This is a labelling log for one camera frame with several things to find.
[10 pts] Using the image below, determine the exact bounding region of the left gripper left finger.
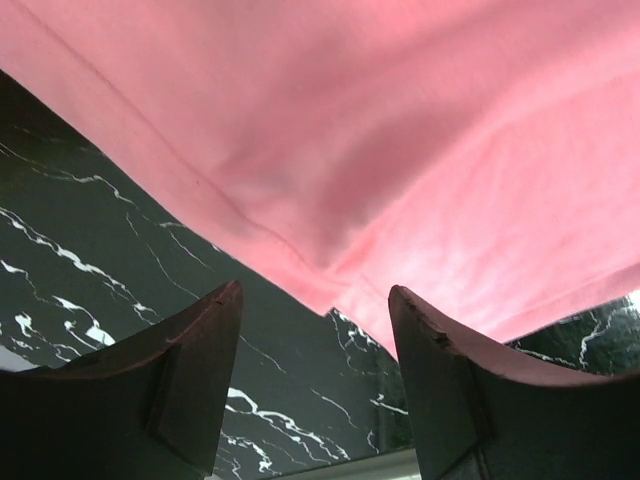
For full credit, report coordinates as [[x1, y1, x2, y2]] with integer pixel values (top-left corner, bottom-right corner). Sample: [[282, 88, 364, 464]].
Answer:
[[1, 281, 243, 479]]

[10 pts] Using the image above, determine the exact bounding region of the light pink t-shirt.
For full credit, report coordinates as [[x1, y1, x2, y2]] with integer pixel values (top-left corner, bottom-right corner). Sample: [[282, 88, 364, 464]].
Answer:
[[1, 1, 639, 348]]

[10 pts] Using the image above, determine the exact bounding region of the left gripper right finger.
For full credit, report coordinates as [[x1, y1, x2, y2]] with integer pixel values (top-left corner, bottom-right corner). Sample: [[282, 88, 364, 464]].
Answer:
[[388, 286, 639, 479]]

